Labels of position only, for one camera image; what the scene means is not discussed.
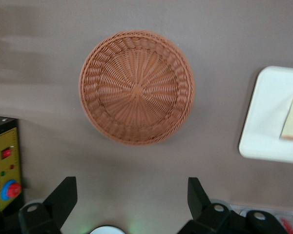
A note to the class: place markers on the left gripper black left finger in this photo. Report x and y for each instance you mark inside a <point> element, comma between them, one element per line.
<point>51,209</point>

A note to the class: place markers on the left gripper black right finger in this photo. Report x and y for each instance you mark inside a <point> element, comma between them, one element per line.
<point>205,214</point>

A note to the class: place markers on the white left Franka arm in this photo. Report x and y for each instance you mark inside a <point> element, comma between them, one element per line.
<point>105,230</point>

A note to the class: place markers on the beige rectangular tray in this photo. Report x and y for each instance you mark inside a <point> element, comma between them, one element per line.
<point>266,117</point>

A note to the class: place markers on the round brown wicker basket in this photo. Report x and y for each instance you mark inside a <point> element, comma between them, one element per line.
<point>136,87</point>

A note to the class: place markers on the black fryer yellow control panel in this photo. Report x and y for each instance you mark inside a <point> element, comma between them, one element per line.
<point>5,136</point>

